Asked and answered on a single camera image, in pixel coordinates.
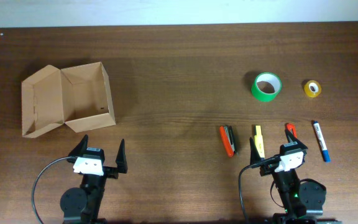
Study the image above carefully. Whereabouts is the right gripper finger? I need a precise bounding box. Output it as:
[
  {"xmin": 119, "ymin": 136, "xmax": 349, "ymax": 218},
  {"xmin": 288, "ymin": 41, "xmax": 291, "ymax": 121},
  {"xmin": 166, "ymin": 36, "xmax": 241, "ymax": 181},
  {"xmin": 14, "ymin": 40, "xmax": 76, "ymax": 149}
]
[
  {"xmin": 285, "ymin": 129, "xmax": 307, "ymax": 149},
  {"xmin": 249, "ymin": 138, "xmax": 262, "ymax": 165}
]

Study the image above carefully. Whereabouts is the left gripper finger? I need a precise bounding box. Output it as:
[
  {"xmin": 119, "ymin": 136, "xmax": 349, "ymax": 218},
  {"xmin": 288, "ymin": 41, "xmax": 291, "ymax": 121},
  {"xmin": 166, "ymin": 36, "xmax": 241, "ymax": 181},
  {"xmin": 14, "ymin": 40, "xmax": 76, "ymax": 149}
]
[
  {"xmin": 68, "ymin": 134, "xmax": 89, "ymax": 157},
  {"xmin": 116, "ymin": 139, "xmax": 128, "ymax": 174}
]

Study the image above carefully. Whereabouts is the orange utility knife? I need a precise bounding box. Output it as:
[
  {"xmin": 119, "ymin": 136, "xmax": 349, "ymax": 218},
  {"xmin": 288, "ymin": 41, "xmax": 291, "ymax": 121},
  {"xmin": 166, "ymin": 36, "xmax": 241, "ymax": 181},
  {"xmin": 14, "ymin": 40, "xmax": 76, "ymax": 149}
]
[{"xmin": 285, "ymin": 123, "xmax": 297, "ymax": 137}]

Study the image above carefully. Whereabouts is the yellow highlighter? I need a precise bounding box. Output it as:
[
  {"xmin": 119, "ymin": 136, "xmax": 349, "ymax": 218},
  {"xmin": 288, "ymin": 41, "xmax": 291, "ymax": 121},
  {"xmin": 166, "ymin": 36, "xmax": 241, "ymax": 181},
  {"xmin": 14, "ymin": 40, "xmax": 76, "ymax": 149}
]
[{"xmin": 254, "ymin": 125, "xmax": 265, "ymax": 159}]

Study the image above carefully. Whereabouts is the blue white marker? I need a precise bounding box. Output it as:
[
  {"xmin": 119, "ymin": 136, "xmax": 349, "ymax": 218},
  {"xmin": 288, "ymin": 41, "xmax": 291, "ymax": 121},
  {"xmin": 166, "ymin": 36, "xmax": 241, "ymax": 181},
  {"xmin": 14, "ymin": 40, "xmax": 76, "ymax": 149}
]
[{"xmin": 312, "ymin": 121, "xmax": 331, "ymax": 163}]

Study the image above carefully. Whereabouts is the orange stapler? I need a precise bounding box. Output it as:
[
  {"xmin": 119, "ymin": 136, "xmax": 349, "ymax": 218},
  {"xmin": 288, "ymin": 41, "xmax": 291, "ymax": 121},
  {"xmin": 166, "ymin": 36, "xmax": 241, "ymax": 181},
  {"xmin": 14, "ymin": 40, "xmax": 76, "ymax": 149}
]
[{"xmin": 219, "ymin": 125, "xmax": 237, "ymax": 157}]

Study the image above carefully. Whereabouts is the brown cardboard box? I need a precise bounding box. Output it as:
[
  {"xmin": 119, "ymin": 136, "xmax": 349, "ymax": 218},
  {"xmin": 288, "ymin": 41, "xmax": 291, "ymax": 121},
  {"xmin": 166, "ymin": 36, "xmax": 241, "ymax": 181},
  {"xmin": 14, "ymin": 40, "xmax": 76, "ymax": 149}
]
[{"xmin": 21, "ymin": 62, "xmax": 116, "ymax": 138}]

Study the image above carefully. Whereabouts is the small yellow tape roll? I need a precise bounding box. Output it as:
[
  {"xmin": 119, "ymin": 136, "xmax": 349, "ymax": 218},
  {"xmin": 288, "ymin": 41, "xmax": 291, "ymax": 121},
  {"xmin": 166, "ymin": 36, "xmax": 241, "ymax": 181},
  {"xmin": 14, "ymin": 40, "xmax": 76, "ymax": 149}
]
[{"xmin": 304, "ymin": 80, "xmax": 322, "ymax": 98}]

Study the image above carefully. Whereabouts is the green tape roll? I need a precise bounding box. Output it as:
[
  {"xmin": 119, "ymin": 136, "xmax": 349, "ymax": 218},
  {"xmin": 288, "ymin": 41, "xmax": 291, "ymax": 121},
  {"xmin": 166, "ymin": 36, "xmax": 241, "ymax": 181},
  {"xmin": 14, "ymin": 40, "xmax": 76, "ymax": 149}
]
[{"xmin": 251, "ymin": 72, "xmax": 282, "ymax": 102}]

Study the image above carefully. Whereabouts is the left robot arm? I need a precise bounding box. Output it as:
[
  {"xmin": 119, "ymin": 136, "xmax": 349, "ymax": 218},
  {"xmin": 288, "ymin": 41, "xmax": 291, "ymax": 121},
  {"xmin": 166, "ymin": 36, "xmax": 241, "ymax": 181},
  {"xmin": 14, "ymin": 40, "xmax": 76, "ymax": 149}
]
[{"xmin": 60, "ymin": 135, "xmax": 128, "ymax": 223}]

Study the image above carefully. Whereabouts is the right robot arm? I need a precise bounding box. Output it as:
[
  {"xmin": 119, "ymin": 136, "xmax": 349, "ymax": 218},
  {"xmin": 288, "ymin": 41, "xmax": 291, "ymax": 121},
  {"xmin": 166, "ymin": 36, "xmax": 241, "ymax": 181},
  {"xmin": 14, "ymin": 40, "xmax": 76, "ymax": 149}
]
[{"xmin": 250, "ymin": 130, "xmax": 326, "ymax": 223}]

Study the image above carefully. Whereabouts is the left black cable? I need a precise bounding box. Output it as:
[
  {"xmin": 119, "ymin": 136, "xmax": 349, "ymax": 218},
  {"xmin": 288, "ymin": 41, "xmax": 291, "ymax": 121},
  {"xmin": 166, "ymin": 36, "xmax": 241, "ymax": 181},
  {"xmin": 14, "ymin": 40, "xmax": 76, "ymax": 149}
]
[{"xmin": 31, "ymin": 156, "xmax": 74, "ymax": 224}]

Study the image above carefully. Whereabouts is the black cable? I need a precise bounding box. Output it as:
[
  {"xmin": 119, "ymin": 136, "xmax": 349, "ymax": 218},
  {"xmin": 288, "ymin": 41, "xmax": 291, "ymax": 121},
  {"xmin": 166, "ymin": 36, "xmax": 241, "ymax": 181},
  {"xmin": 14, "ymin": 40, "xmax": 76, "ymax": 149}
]
[
  {"xmin": 238, "ymin": 157, "xmax": 281, "ymax": 224},
  {"xmin": 31, "ymin": 156, "xmax": 74, "ymax": 224}
]

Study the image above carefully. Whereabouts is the right black cable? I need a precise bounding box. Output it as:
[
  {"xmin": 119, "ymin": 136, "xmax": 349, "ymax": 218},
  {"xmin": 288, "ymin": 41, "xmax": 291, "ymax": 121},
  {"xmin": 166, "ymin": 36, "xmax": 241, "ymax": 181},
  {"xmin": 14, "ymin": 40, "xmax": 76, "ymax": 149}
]
[{"xmin": 238, "ymin": 157, "xmax": 281, "ymax": 224}]

